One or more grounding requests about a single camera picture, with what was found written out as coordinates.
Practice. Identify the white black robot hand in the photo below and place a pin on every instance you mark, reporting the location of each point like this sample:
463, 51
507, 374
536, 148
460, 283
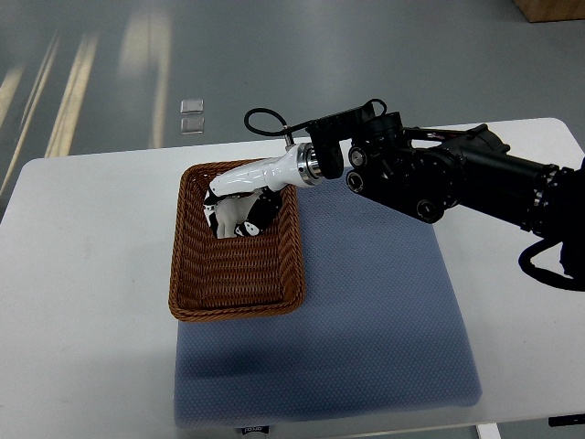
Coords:
266, 178

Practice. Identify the white toy bear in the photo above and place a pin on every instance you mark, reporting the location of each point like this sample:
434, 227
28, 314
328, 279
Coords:
232, 217

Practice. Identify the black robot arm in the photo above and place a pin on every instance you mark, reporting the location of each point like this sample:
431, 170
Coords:
422, 172

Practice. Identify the brown wicker basket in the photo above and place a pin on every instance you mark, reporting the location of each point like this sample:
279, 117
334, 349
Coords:
224, 279

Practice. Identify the lower clear floor plate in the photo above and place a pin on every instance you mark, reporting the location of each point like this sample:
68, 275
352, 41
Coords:
192, 125

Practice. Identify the clear floor plate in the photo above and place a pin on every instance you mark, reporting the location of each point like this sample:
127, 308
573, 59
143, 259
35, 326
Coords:
192, 125
192, 106

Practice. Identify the upper clear floor plate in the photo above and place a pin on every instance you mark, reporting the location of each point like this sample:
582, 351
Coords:
192, 106

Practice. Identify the blue-grey fabric mat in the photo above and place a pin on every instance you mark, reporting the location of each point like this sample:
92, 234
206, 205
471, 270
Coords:
379, 329

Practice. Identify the brown cardboard box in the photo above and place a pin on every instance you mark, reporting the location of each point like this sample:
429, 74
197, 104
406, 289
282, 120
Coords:
542, 11

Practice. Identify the black table control panel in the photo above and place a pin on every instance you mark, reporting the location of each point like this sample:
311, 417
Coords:
567, 420

